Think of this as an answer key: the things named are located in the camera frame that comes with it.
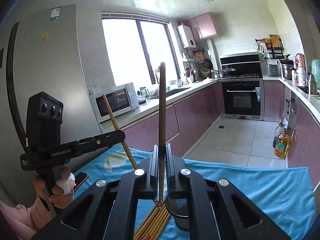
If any pink upper wall cabinet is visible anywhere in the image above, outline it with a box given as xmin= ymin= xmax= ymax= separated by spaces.
xmin=182 ymin=12 xmax=218 ymax=40

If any silver rice cooker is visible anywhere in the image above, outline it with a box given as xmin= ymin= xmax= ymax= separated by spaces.
xmin=266 ymin=64 xmax=280 ymax=77

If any bundle of bamboo chopsticks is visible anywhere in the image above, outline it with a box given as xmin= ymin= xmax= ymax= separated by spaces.
xmin=132 ymin=197 xmax=173 ymax=240

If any clear bottle dark liquid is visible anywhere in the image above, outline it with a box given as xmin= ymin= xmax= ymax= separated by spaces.
xmin=272 ymin=122 xmax=285 ymax=148

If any silver refrigerator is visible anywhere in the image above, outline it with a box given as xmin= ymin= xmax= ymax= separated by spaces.
xmin=0 ymin=4 xmax=105 ymax=202

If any dark brown wooden chopstick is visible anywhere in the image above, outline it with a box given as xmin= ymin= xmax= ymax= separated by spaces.
xmin=158 ymin=62 xmax=166 ymax=203

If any dark smartphone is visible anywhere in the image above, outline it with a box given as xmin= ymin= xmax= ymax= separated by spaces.
xmin=71 ymin=172 xmax=89 ymax=192

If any yellow cooking oil bottle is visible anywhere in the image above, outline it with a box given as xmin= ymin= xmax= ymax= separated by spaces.
xmin=274 ymin=129 xmax=292 ymax=158

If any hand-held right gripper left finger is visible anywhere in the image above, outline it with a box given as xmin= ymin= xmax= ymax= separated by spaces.
xmin=31 ymin=144 xmax=160 ymax=240

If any black mesh utensil holder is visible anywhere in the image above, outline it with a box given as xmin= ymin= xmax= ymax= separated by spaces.
xmin=164 ymin=196 xmax=191 ymax=230

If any black built-in oven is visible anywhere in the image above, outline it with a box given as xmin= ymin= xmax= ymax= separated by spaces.
xmin=221 ymin=79 xmax=264 ymax=121

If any wooden cutting board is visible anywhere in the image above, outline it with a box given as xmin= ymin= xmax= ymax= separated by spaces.
xmin=269 ymin=34 xmax=282 ymax=49

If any steel steamer pot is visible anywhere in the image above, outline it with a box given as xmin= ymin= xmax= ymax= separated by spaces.
xmin=281 ymin=64 xmax=294 ymax=80

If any person's left hand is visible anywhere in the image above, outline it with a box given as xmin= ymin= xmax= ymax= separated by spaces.
xmin=32 ymin=166 xmax=77 ymax=210

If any pink lower cabinets window side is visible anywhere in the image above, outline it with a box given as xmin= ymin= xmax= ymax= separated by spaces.
xmin=100 ymin=81 xmax=223 ymax=158

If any black range hood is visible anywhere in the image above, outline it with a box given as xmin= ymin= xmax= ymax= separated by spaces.
xmin=219 ymin=54 xmax=262 ymax=78

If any white finger bandage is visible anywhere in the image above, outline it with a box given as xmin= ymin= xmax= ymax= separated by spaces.
xmin=55 ymin=172 xmax=77 ymax=195

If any pink lower cabinets rack side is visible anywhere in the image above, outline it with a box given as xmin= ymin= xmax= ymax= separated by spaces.
xmin=263 ymin=79 xmax=320 ymax=193

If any wok with glass lid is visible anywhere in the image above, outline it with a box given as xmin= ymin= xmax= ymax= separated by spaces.
xmin=221 ymin=65 xmax=237 ymax=77

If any white microwave oven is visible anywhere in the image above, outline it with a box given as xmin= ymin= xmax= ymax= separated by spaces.
xmin=89 ymin=82 xmax=140 ymax=124

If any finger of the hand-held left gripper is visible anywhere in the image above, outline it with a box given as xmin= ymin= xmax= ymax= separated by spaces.
xmin=60 ymin=130 xmax=126 ymax=155

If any black countertop storage rack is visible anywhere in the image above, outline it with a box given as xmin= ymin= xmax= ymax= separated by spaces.
xmin=255 ymin=34 xmax=284 ymax=59

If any steel thermos bottle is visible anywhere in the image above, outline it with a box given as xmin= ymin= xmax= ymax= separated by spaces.
xmin=306 ymin=73 xmax=318 ymax=95

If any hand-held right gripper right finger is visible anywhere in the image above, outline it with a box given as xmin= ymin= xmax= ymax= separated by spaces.
xmin=164 ymin=143 xmax=292 ymax=240

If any person's left forearm pink sleeve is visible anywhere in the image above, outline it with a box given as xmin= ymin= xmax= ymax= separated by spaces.
xmin=0 ymin=194 xmax=59 ymax=240

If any blue fridge label sticker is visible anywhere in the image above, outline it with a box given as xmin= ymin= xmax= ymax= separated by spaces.
xmin=51 ymin=6 xmax=62 ymax=21

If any kitchen window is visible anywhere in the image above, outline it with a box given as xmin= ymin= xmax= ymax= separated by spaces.
xmin=101 ymin=15 xmax=181 ymax=87

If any mint green covered appliance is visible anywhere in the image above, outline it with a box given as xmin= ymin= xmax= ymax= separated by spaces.
xmin=311 ymin=59 xmax=320 ymax=91

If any white wall water heater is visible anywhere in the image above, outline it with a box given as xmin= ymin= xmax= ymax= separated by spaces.
xmin=177 ymin=25 xmax=196 ymax=49

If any blue floral tablecloth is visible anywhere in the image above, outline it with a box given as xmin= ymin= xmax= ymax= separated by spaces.
xmin=72 ymin=142 xmax=317 ymax=240

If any white plastic jar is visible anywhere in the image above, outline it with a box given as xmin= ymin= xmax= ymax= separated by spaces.
xmin=298 ymin=67 xmax=307 ymax=87

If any mid brown wooden chopstick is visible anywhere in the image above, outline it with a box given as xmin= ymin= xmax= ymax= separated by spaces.
xmin=102 ymin=94 xmax=139 ymax=170

